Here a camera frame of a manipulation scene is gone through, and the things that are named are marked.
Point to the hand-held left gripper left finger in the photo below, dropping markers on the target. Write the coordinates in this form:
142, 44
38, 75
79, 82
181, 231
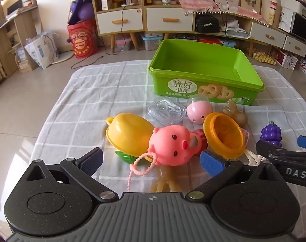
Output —
92, 160

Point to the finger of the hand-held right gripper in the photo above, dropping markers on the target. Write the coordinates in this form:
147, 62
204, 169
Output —
269, 147
305, 142

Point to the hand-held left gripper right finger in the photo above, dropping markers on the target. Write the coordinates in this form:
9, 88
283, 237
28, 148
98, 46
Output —
211, 162

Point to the purple toy grapes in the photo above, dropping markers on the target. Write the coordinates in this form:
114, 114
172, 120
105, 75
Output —
270, 132

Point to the toy corn with green husk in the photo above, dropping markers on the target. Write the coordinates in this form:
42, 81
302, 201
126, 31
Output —
125, 155

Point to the yellow plastic toy bowl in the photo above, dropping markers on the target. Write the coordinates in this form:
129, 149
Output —
127, 133

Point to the pink rubber pig toy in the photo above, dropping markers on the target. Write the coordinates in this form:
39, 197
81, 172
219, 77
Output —
168, 143

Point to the amber translucent hand toy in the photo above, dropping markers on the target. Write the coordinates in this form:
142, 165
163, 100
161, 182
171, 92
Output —
165, 181
237, 117

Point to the green plastic biscuit box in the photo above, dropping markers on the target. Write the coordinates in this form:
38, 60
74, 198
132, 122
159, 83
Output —
183, 88

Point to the orange plastic toy bowl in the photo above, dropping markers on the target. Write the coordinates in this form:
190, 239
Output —
218, 141

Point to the pink capsule with clear lid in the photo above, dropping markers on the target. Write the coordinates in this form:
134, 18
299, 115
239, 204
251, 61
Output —
197, 111

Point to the grey checkered cloth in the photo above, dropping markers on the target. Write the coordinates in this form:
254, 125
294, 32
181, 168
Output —
92, 93

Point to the clear plastic case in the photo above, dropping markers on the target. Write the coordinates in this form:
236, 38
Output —
165, 111

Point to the white printed cardboard box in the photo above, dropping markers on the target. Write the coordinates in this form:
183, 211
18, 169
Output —
304, 66

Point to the white and red carton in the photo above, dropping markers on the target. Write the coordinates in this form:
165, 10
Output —
288, 61

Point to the yellow egg tray toy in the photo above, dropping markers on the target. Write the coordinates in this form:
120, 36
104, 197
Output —
265, 58

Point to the black microwave oven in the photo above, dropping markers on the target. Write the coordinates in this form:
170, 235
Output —
300, 26

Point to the clear plastic storage bin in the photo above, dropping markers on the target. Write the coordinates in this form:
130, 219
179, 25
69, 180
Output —
122, 44

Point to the red printed bucket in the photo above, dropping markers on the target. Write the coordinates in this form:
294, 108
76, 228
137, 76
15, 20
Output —
81, 40

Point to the white and blue paper bag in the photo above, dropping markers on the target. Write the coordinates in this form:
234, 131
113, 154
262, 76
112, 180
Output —
40, 50

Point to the printed cylinder tube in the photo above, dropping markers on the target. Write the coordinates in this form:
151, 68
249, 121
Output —
272, 15

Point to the clear bin with blue lid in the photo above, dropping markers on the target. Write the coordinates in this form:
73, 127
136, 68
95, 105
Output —
153, 42

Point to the black carry case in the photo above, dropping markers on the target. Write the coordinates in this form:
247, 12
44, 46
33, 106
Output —
207, 24

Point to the white appliance box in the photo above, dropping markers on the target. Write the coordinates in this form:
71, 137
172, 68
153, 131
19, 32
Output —
294, 3

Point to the wooden cabinet with white drawers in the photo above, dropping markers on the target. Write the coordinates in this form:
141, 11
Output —
120, 21

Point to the purple plush toy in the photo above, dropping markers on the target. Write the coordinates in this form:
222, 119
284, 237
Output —
84, 11

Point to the wooden shelf unit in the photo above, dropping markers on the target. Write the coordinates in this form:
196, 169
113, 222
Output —
24, 25

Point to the pink tasselled cloth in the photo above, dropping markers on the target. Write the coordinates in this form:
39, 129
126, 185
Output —
193, 3

